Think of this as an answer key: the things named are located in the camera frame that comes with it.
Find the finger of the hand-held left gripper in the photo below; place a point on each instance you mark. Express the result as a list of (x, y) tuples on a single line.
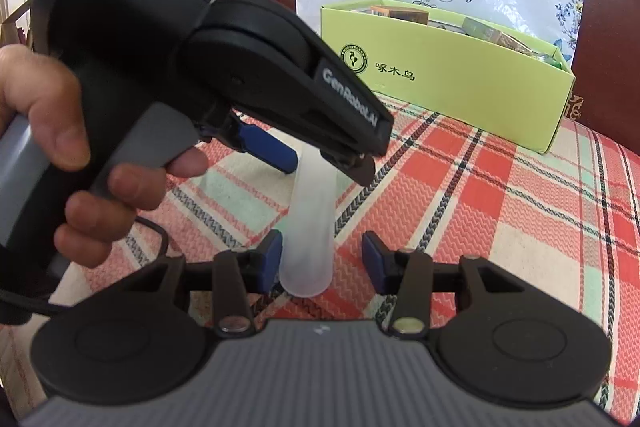
[(350, 107), (265, 147)]

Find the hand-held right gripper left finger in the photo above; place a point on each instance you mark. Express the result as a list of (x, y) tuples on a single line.
[(271, 262)]

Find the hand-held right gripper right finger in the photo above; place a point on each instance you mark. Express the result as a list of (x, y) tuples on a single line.
[(377, 263)]

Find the translucent plastic tube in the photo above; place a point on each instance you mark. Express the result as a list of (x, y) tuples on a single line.
[(310, 232)]

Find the large light green cardboard box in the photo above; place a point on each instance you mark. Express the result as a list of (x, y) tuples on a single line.
[(450, 82)]

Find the person's left hand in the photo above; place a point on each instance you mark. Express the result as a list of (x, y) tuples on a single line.
[(55, 107)]

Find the plaid tablecloth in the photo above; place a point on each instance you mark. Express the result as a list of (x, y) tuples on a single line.
[(475, 207)]

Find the brown wooden headboard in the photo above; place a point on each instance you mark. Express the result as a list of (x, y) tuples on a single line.
[(610, 32)]

